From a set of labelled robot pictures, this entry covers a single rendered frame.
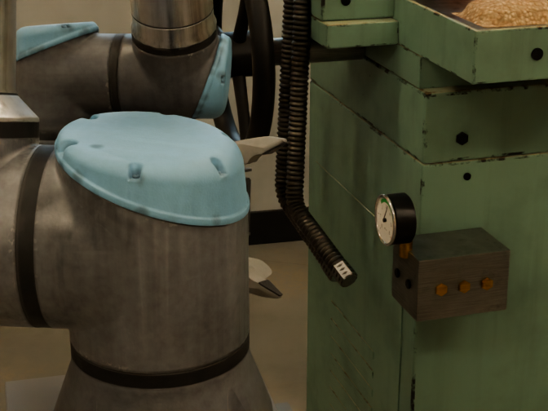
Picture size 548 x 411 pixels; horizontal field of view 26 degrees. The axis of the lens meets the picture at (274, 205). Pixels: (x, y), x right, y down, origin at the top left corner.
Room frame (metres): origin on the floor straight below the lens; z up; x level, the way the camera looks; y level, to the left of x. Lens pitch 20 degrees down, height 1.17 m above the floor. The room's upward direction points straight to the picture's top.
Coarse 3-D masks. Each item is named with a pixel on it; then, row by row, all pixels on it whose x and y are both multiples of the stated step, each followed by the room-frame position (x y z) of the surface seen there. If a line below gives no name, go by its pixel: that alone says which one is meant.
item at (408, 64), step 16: (368, 48) 1.56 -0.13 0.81; (384, 48) 1.50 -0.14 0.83; (400, 48) 1.45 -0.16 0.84; (384, 64) 1.50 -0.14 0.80; (400, 64) 1.45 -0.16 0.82; (416, 64) 1.40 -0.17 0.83; (432, 64) 1.40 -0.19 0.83; (416, 80) 1.40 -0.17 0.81; (432, 80) 1.40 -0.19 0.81; (448, 80) 1.40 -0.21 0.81; (464, 80) 1.41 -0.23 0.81
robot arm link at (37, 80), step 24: (48, 24) 1.28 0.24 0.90; (72, 24) 1.24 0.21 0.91; (96, 24) 1.27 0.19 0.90; (24, 48) 1.23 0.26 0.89; (48, 48) 1.22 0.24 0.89; (72, 48) 1.23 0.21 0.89; (96, 48) 1.23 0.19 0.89; (24, 72) 1.23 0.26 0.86; (48, 72) 1.22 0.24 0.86; (72, 72) 1.22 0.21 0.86; (96, 72) 1.21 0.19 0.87; (24, 96) 1.22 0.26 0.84; (48, 96) 1.21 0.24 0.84; (72, 96) 1.22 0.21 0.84; (96, 96) 1.21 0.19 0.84; (48, 120) 1.21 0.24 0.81; (72, 120) 1.22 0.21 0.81
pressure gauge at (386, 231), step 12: (384, 204) 1.32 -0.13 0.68; (396, 204) 1.30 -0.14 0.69; (408, 204) 1.30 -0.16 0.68; (396, 216) 1.29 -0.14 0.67; (408, 216) 1.29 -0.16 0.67; (384, 228) 1.32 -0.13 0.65; (396, 228) 1.29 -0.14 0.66; (408, 228) 1.29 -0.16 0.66; (384, 240) 1.32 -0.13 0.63; (396, 240) 1.29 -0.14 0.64; (408, 240) 1.30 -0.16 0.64; (408, 252) 1.32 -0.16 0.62
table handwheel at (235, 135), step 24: (216, 0) 1.63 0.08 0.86; (240, 0) 1.48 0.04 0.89; (264, 0) 1.43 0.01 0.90; (240, 24) 1.49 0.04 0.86; (264, 24) 1.41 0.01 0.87; (240, 48) 1.51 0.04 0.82; (264, 48) 1.40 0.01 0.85; (312, 48) 1.55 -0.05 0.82; (336, 48) 1.55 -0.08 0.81; (360, 48) 1.56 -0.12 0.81; (240, 72) 1.51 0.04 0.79; (264, 72) 1.39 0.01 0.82; (240, 96) 1.50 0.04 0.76; (264, 96) 1.40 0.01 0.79; (216, 120) 1.59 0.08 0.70; (240, 120) 1.49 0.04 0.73; (264, 120) 1.40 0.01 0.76
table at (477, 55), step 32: (416, 0) 1.43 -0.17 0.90; (448, 0) 1.43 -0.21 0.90; (320, 32) 1.45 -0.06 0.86; (352, 32) 1.44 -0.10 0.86; (384, 32) 1.45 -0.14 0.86; (416, 32) 1.41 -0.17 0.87; (448, 32) 1.32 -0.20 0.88; (480, 32) 1.26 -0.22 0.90; (512, 32) 1.27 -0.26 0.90; (544, 32) 1.28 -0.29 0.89; (448, 64) 1.32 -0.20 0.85; (480, 64) 1.26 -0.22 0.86; (512, 64) 1.27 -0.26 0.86; (544, 64) 1.28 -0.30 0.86
